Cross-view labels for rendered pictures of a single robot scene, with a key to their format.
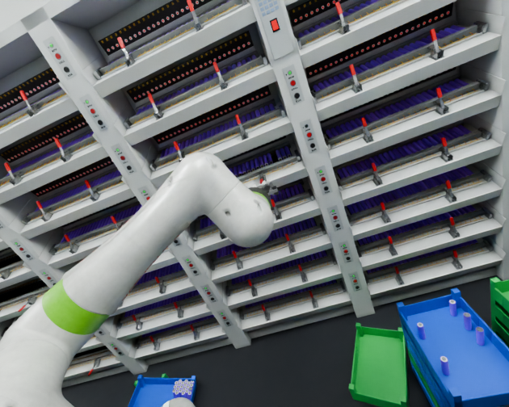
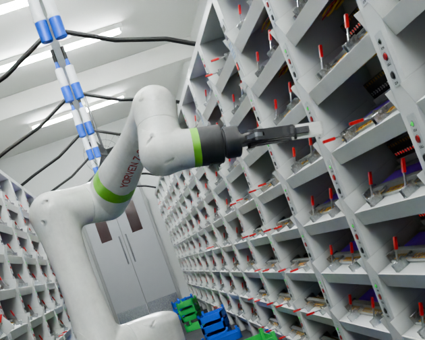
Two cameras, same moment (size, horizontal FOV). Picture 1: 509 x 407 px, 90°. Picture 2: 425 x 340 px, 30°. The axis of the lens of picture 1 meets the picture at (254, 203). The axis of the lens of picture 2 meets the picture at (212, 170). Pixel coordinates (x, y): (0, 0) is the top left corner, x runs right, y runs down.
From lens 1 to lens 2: 1.78 m
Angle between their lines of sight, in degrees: 74
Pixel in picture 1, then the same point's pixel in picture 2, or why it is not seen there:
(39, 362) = (73, 196)
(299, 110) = (369, 15)
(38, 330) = (90, 184)
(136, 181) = (301, 92)
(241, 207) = (141, 137)
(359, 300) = not seen: outside the picture
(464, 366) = not seen: outside the picture
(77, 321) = (98, 187)
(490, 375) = not seen: outside the picture
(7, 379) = (57, 192)
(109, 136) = (280, 34)
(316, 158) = (403, 98)
